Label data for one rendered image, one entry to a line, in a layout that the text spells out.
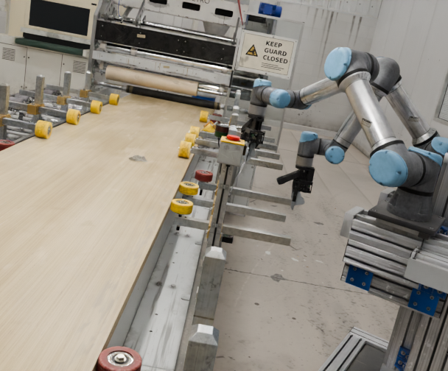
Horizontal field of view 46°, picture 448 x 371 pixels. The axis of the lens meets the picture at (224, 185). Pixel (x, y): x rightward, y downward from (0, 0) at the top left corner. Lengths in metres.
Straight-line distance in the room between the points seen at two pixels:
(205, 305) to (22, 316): 0.42
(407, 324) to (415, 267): 0.51
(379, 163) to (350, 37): 9.39
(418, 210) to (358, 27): 9.38
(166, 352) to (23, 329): 0.58
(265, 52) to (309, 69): 6.42
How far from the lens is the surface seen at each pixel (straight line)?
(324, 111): 11.11
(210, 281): 0.88
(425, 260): 1.82
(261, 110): 2.30
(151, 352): 1.59
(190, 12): 4.92
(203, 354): 0.65
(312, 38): 10.97
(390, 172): 1.75
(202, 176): 2.39
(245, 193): 2.43
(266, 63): 4.59
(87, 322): 1.15
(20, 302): 1.21
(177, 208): 1.92
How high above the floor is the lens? 1.50
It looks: 15 degrees down
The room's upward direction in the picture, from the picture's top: 11 degrees clockwise
